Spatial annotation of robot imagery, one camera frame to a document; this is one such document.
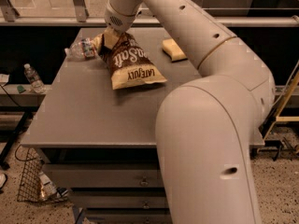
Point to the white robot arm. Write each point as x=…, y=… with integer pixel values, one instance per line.
x=204, y=128

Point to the brown chip bag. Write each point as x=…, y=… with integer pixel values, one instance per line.
x=128, y=64

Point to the yellow metal stand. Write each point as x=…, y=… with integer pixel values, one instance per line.
x=276, y=117

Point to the small upright water bottle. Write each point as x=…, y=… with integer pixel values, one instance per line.
x=34, y=79

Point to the clear plastic water bottle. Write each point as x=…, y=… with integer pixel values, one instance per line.
x=84, y=49

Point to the wire mesh basket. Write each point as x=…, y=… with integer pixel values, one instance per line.
x=29, y=188

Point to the yellow sponge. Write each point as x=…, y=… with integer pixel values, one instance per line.
x=171, y=48

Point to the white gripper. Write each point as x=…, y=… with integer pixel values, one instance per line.
x=119, y=20

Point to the bottle inside wire basket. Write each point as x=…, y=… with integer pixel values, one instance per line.
x=48, y=189

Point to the green small object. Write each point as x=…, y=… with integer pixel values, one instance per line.
x=21, y=89

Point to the grey drawer cabinet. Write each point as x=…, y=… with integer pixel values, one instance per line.
x=100, y=143

